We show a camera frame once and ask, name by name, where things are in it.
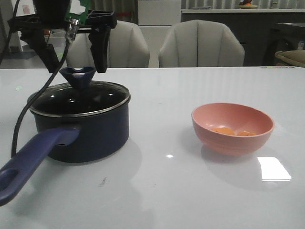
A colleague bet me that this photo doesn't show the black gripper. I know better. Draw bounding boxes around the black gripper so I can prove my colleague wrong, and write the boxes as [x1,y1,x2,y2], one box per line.
[8,0,117,73]

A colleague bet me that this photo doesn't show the glass lid with blue knob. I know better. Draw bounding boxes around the glass lid with blue knob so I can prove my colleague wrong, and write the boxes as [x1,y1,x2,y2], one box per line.
[30,66,131,118]

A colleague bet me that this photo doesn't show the orange ham slice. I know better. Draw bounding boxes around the orange ham slice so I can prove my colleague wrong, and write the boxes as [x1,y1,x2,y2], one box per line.
[237,131,256,136]
[212,127,235,135]

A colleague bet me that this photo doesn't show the pink bowl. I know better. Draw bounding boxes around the pink bowl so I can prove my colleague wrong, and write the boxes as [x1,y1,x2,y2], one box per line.
[192,103,275,156]

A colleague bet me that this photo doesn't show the left grey upholstered chair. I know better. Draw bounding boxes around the left grey upholstered chair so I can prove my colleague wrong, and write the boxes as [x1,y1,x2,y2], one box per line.
[66,21,150,68]

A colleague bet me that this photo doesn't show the grey upholstered chair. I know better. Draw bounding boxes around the grey upholstered chair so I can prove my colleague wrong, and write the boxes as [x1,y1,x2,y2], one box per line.
[158,20,245,68]
[66,21,150,68]

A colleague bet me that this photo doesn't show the white cabinet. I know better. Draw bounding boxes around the white cabinet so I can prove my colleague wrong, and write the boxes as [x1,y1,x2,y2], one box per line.
[138,0,181,68]

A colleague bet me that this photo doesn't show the dark blue saucepan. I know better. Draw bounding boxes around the dark blue saucepan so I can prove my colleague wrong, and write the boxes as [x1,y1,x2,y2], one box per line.
[0,98,131,205]

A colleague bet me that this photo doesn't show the right grey upholstered chair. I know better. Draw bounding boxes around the right grey upholstered chair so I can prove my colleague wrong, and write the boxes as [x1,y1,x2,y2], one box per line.
[158,20,245,68]

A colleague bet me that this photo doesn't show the fruit plate on counter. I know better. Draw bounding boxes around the fruit plate on counter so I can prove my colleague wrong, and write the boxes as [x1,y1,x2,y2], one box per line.
[237,0,258,9]

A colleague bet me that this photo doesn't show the dark counter unit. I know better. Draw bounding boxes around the dark counter unit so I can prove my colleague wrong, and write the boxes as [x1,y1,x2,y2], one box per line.
[181,9,305,66]

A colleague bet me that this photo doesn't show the beige cushion seat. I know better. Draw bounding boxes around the beige cushion seat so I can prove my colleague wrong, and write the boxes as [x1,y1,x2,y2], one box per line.
[274,50,305,68]

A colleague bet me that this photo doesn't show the black cable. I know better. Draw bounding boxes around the black cable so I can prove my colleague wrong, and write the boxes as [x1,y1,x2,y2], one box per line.
[0,0,77,158]

